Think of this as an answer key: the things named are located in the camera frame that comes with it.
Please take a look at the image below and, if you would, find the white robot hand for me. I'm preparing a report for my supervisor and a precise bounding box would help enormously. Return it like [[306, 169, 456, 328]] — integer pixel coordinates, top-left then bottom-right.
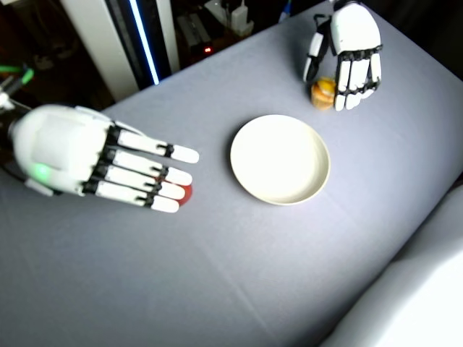
[[302, 0, 383, 112], [11, 103, 200, 215]]

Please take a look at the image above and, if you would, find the cupcake with orange fruit topping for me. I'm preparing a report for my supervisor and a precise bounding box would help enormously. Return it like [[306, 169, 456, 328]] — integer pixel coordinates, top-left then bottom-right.
[[310, 76, 338, 111]]

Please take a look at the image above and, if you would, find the red small object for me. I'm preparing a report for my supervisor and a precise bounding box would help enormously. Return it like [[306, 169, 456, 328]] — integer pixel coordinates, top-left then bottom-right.
[[154, 175, 195, 205]]

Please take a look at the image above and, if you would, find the round cream plate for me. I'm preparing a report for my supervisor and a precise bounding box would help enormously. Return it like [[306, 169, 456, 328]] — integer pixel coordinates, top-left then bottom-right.
[[229, 114, 331, 207]]

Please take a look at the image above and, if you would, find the white pillar panel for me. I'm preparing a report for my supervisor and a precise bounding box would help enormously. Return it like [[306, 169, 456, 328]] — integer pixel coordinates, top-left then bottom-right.
[[59, 0, 182, 103]]

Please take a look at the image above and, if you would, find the white power adapter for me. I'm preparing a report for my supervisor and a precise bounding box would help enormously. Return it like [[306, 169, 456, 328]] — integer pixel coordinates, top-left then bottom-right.
[[230, 4, 255, 38]]

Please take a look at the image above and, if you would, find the blue light strip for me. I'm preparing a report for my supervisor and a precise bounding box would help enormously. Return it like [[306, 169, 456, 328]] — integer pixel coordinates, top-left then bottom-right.
[[128, 0, 161, 86]]

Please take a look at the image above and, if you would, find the black device with red light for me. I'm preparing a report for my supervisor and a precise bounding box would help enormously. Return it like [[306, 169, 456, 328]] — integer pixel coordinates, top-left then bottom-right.
[[176, 13, 215, 56]]

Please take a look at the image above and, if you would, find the grey table cloth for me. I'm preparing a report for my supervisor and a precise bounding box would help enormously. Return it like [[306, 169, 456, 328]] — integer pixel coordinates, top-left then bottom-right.
[[0, 0, 463, 347]]

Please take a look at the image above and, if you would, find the white backdrop sheet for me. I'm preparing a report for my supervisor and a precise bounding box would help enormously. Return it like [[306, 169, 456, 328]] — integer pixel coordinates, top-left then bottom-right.
[[318, 182, 463, 347]]

